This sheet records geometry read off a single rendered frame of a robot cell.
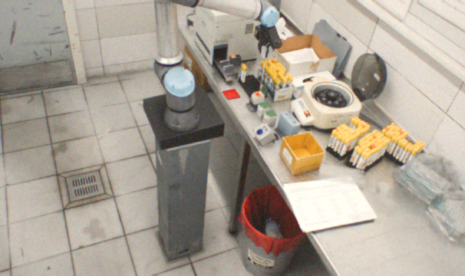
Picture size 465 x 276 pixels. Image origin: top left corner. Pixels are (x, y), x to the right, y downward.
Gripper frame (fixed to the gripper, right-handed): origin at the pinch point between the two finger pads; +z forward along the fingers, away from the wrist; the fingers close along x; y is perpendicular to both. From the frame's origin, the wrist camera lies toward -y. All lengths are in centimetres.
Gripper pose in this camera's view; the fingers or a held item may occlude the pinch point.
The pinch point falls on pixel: (265, 59)
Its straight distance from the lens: 201.1
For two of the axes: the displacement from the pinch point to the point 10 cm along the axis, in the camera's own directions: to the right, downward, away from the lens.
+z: -0.9, 7.3, 6.7
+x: -9.1, 2.1, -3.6
